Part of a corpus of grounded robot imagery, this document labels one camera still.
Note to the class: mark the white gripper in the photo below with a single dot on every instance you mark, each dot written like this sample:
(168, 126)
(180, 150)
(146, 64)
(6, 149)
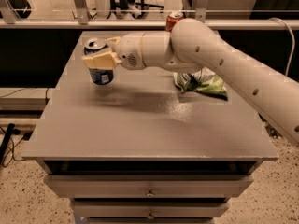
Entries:
(128, 51)

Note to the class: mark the blue pepsi can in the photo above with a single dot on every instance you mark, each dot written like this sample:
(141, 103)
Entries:
(99, 77)

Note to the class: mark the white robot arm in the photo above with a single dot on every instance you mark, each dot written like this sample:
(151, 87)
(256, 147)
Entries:
(191, 46)

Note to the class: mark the orange soda can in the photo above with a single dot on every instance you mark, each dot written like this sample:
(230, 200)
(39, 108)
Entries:
(172, 18)

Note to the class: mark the green jalapeno chip bag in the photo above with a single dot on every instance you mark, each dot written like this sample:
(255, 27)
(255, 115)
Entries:
(205, 82)

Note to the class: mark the grey drawer cabinet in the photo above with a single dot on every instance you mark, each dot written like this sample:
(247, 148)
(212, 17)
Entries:
(104, 147)

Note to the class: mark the metal railing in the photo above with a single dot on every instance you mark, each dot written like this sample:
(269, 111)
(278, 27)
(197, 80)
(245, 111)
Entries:
(95, 14)

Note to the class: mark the upper drawer knob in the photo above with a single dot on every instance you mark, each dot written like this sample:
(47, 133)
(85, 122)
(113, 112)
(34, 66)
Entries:
(150, 194)

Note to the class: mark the drawer knob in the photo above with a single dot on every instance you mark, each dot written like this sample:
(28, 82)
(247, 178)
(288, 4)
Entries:
(150, 216)
(150, 194)

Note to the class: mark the lower drawer knob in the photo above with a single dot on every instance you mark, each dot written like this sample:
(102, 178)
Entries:
(150, 216)

